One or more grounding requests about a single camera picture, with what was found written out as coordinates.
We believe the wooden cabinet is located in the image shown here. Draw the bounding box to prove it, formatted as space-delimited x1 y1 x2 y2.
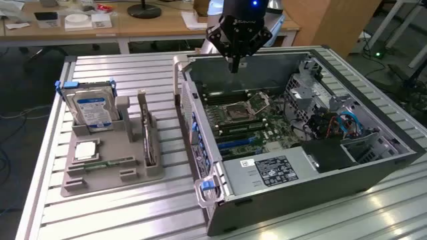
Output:
276 0 382 59

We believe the hard disk drive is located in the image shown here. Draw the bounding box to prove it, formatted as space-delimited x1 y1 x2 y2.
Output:
62 86 117 133

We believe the open black PC case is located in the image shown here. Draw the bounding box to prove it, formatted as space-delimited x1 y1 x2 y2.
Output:
171 46 427 237

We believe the metal drive cage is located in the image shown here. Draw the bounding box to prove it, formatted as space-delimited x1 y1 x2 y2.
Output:
285 59 337 121

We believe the white table frame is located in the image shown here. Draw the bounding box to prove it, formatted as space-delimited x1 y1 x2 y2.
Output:
365 0 427 69

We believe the green RAM stick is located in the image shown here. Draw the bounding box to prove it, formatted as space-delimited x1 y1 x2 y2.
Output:
82 157 126 171

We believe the wooden desk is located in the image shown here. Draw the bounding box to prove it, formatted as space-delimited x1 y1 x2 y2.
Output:
0 0 301 55

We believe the white box black top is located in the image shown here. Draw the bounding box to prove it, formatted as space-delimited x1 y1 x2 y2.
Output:
31 11 62 29

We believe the silver CPU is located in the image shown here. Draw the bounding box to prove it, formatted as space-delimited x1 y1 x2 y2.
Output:
73 141 97 161

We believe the plain white box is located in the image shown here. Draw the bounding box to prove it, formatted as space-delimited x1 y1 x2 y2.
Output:
89 13 111 29

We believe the metal socket cover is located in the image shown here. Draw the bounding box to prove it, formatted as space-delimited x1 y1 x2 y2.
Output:
246 91 272 114

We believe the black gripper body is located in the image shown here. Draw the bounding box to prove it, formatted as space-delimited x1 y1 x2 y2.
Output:
217 0 269 57

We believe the black office chair base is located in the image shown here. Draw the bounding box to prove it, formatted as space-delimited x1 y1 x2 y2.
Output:
21 46 69 73

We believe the grey parts rack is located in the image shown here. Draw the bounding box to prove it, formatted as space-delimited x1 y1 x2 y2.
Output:
58 95 166 198

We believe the black round lamp base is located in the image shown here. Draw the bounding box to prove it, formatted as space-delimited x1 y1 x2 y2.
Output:
125 2 162 19

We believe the green motherboard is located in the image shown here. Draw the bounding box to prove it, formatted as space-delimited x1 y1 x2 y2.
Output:
195 82 301 162

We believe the blue expansion slot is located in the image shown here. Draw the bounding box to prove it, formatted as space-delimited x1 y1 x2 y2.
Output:
216 138 257 150

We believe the metal disk bay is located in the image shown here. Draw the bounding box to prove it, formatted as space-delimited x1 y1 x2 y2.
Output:
338 132 401 166

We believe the white paper tag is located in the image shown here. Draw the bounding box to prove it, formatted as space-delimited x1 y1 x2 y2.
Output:
3 22 31 30

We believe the CPU socket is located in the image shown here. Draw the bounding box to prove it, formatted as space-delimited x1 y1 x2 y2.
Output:
221 101 254 120

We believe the white round dish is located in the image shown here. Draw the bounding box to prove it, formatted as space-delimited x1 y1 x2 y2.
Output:
63 13 93 32

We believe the blue disk wire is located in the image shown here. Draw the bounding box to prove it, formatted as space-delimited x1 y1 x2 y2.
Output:
336 112 365 140

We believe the white paper stack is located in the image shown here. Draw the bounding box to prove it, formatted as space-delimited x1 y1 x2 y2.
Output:
179 11 209 31

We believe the grey power supply unit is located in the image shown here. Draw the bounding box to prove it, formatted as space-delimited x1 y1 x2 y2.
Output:
221 146 321 197

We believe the blue disk caddy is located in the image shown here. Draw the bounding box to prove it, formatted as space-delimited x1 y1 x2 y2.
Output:
53 78 117 101

